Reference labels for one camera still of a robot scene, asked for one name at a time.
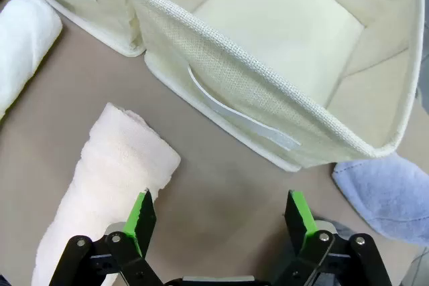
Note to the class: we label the beige fabric storage bin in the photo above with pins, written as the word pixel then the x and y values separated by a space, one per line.
pixel 234 81
pixel 83 14

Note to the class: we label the pink towel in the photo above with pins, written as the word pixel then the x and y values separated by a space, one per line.
pixel 110 172

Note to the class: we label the white towel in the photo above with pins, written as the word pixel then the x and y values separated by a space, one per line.
pixel 23 41

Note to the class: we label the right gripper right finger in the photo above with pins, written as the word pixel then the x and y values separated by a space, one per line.
pixel 295 219

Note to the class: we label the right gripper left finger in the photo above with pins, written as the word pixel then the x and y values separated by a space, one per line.
pixel 140 225

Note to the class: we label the periwinkle blue towel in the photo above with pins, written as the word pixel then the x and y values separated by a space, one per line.
pixel 385 195

